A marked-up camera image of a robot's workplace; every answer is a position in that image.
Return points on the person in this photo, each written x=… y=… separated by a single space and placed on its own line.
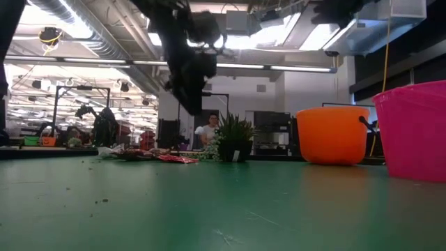
x=210 y=130
x=104 y=129

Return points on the red background bag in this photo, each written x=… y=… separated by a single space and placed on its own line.
x=147 y=137
x=122 y=131

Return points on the black equipment cabinet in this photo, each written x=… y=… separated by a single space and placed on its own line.
x=169 y=134

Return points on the red Skittles pack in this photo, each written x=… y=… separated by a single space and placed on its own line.
x=176 y=159

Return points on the black shelving unit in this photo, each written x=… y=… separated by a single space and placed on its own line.
x=273 y=129

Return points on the small potted artificial plant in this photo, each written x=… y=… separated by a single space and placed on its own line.
x=235 y=150

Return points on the pink plastic bucket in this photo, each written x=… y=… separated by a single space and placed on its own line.
x=414 y=139

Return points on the small orange background bucket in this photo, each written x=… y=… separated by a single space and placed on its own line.
x=48 y=141

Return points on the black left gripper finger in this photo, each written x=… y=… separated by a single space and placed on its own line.
x=191 y=101

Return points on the orange pumpkin face bucket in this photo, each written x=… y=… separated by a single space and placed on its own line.
x=331 y=139

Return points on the black background rig frame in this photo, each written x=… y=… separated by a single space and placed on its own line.
x=54 y=115
x=223 y=95

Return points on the black background robot arm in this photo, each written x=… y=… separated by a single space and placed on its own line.
x=85 y=111

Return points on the small green background bucket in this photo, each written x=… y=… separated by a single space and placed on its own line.
x=30 y=141

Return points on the small background potted plant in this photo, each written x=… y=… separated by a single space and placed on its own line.
x=74 y=142

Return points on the long ceiling light bar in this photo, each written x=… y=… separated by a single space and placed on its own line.
x=296 y=68

